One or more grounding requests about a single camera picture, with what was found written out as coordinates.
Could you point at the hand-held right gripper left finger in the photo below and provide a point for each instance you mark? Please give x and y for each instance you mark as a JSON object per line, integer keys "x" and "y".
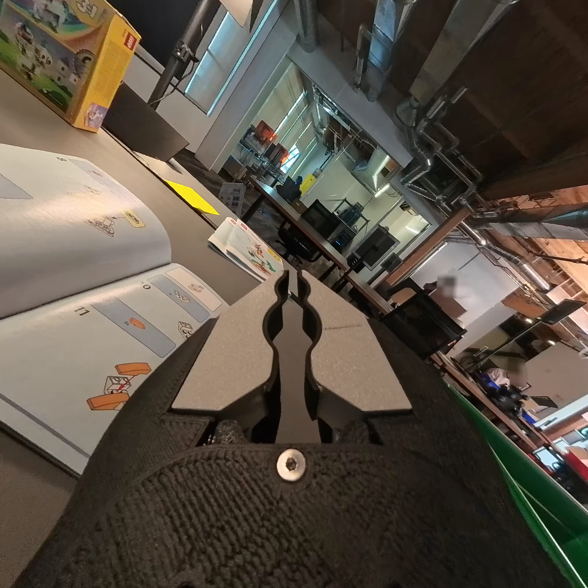
{"x": 225, "y": 363}

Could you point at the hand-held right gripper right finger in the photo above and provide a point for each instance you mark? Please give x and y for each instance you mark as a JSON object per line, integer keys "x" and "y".
{"x": 358, "y": 367}

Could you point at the green plastic bin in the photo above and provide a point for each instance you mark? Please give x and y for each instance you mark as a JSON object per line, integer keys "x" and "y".
{"x": 528, "y": 496}

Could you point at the yellow toy brick set box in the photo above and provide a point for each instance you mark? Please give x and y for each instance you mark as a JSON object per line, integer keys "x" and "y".
{"x": 46, "y": 41}

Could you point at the black mesh office chair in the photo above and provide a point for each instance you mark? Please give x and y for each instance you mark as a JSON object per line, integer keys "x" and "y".
{"x": 422, "y": 317}

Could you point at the closed instruction booklet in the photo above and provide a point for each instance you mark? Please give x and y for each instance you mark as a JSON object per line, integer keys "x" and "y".
{"x": 243, "y": 248}

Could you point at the monitor on floor stand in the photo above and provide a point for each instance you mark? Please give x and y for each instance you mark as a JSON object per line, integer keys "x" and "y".
{"x": 374, "y": 243}

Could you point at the black swivel office chair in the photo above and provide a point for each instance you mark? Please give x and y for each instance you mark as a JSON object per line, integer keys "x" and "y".
{"x": 296, "y": 241}

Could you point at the black cabinet on desk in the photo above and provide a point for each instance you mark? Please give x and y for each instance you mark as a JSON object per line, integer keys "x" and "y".
{"x": 321, "y": 218}

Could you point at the long wooden office desk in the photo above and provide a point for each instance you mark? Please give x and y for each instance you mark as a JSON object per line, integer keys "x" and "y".
{"x": 294, "y": 213}

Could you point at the printed parts leaflet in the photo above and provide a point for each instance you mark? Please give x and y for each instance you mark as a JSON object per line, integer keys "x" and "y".
{"x": 232, "y": 195}

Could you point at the yellow paper sheet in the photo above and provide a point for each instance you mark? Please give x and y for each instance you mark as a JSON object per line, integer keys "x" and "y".
{"x": 193, "y": 196}

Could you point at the open instruction booklet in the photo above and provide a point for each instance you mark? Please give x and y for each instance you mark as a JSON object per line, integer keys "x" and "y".
{"x": 69, "y": 229}

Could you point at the black box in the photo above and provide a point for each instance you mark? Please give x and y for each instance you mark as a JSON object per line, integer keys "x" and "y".
{"x": 142, "y": 124}

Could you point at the black metal pole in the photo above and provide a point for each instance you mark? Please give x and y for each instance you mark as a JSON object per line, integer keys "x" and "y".
{"x": 183, "y": 46}

